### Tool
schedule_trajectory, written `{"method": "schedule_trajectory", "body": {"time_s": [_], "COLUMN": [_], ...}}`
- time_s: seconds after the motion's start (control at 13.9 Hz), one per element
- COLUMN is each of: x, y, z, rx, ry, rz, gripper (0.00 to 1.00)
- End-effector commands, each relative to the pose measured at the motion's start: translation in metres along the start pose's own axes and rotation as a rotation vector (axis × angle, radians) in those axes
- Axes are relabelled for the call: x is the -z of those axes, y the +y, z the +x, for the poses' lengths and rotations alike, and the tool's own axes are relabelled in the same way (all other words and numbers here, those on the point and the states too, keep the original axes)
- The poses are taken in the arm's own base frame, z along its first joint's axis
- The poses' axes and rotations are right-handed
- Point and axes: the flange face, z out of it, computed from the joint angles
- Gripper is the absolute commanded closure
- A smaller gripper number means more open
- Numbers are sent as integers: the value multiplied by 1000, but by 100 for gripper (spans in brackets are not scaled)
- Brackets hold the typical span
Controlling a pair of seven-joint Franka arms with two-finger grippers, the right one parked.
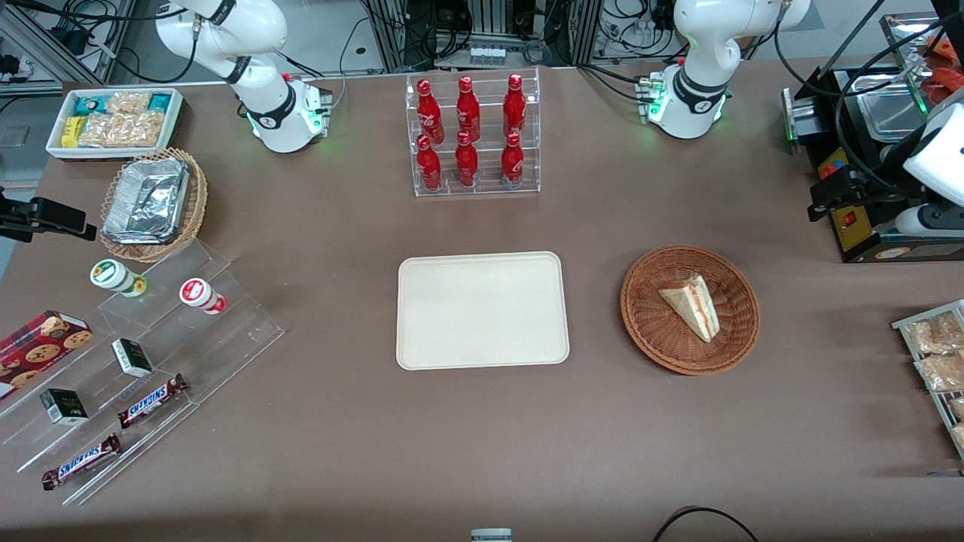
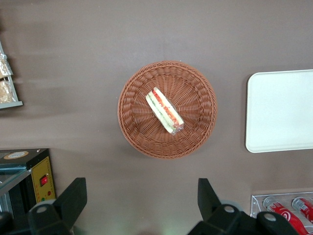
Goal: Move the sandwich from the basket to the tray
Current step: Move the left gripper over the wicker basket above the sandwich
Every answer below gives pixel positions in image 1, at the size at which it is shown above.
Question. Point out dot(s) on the clear acrylic stepped shelf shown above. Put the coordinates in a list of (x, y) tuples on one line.
[(226, 339)]

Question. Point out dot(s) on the red cola bottle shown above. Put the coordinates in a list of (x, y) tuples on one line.
[(467, 162), (513, 162), (429, 165), (514, 105), (428, 109), (468, 109)]

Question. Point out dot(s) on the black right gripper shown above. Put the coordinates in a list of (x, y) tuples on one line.
[(22, 216)]

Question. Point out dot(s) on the yellow snack packet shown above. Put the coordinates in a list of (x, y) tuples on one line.
[(72, 132)]

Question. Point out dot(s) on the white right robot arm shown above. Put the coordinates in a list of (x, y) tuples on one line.
[(265, 113)]

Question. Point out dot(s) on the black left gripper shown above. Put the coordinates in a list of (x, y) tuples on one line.
[(863, 185)]

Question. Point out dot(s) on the white plastic snack bin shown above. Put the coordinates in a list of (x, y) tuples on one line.
[(105, 153)]

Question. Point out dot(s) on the small black carton box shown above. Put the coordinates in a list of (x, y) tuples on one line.
[(132, 357), (64, 406)]

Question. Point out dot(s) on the light oval wicker basket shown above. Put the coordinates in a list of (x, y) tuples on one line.
[(193, 218)]

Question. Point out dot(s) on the black countertop appliance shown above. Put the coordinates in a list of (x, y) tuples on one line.
[(851, 226)]

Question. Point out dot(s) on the beige rectangular plastic tray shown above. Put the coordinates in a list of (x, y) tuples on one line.
[(482, 310)]

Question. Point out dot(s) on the teal snack packet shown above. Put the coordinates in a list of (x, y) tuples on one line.
[(86, 105), (160, 102)]

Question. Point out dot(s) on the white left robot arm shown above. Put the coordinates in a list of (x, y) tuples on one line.
[(697, 94)]

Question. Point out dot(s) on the aluminium profile frame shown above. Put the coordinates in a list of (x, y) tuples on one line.
[(30, 41)]

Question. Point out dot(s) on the red chocolate chip cookie box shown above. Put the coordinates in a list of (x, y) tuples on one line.
[(41, 346)]

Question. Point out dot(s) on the green lid yogurt cup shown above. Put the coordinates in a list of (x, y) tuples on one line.
[(113, 275)]

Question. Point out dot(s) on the steel tray with food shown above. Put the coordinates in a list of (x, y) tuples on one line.
[(904, 38)]

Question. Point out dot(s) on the wrapped triangle sandwich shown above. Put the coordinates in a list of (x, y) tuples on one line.
[(693, 305)]

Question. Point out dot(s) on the brown round wicker basket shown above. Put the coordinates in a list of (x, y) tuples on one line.
[(654, 331)]

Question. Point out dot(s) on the small grey device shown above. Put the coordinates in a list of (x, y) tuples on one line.
[(491, 535)]

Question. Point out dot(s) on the clear bag of pastry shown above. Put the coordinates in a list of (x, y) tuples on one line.
[(941, 371), (934, 335)]

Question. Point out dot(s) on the red lid yogurt cup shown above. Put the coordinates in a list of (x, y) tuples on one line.
[(197, 293)]

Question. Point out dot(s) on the Snickers chocolate bar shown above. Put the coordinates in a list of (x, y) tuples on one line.
[(151, 401), (81, 461)]

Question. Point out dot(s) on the clear acrylic bottle rack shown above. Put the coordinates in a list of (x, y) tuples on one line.
[(489, 188)]

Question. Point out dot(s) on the clear bag of crackers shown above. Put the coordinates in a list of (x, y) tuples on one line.
[(124, 130), (128, 102)]

